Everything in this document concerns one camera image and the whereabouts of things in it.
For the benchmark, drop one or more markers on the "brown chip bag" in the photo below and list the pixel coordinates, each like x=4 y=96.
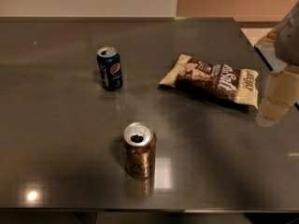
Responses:
x=220 y=81

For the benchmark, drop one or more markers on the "orange soda can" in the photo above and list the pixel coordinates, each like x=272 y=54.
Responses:
x=139 y=146

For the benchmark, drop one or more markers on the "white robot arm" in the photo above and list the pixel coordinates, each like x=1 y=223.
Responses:
x=280 y=52

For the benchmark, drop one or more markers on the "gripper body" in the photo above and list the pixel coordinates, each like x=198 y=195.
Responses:
x=288 y=42

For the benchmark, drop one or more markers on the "blue Pepsi can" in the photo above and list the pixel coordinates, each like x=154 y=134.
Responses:
x=109 y=63

